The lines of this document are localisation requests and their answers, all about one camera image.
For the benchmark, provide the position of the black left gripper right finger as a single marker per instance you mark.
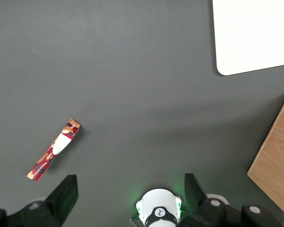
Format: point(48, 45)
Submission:
point(195, 196)

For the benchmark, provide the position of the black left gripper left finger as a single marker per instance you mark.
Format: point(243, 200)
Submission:
point(64, 196)

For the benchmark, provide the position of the red cookie box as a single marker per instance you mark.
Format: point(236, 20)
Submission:
point(55, 149)

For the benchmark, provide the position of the white rectangular tray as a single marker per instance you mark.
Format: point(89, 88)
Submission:
point(253, 35)

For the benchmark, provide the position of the wooden drawer cabinet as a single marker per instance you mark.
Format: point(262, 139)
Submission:
point(277, 160)

